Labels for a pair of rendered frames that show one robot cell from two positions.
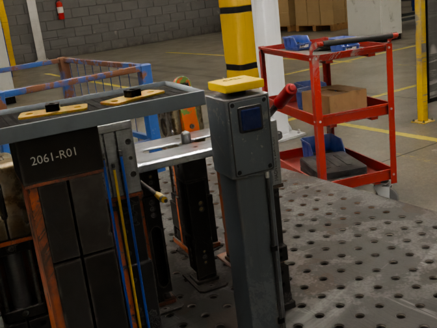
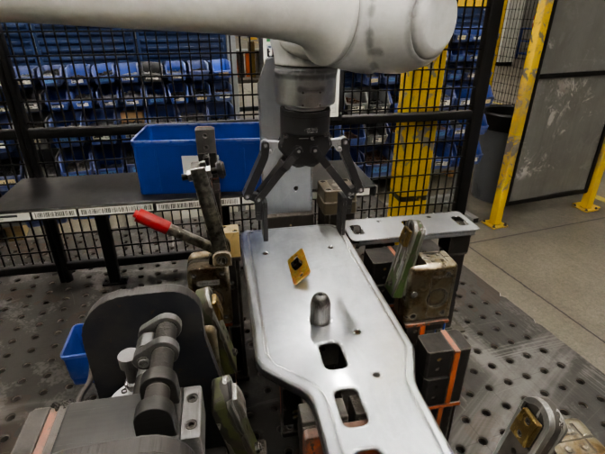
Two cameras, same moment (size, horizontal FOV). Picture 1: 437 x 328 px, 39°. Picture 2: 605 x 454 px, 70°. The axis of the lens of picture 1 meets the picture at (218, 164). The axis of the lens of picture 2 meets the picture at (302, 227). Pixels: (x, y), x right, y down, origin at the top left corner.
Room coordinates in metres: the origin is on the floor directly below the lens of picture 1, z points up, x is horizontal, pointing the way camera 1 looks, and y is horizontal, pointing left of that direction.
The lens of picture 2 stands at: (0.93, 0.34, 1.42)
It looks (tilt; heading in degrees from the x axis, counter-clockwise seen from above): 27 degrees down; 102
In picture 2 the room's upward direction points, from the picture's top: straight up
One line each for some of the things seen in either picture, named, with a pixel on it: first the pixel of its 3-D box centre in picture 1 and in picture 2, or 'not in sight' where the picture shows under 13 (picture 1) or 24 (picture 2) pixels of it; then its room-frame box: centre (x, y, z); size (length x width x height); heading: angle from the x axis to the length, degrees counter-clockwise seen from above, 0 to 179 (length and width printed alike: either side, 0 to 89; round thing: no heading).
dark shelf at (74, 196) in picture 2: not in sight; (195, 187); (0.44, 1.29, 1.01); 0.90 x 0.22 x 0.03; 23
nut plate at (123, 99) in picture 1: (132, 94); not in sight; (0.81, 0.10, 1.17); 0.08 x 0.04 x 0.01; 134
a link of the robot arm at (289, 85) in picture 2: not in sight; (305, 86); (0.80, 0.98, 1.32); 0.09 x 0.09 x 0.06
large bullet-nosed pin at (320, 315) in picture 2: not in sight; (320, 310); (0.85, 0.86, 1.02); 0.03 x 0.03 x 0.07
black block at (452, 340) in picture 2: not in sight; (430, 410); (1.03, 0.86, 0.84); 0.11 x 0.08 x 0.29; 23
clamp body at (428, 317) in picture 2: not in sight; (418, 338); (1.01, 1.00, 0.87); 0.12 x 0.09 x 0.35; 23
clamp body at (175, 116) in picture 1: (185, 173); not in sight; (1.38, 0.08, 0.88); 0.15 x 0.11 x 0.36; 23
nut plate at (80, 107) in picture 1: (52, 108); not in sight; (0.77, 0.20, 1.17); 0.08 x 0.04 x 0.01; 99
